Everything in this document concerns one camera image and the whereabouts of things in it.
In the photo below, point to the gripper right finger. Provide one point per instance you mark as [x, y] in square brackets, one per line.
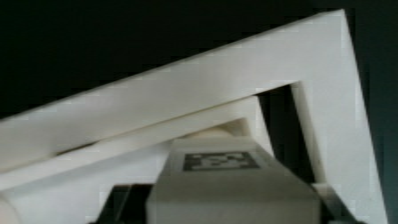
[337, 214]

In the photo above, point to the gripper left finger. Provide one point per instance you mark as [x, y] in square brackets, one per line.
[125, 205]

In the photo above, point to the white leg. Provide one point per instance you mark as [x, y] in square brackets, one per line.
[226, 185]

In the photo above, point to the white square tabletop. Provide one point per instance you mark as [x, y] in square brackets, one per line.
[54, 192]

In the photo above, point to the white right fence piece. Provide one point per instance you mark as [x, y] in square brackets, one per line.
[333, 114]

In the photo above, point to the white front fence bar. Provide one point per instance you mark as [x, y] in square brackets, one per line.
[175, 90]

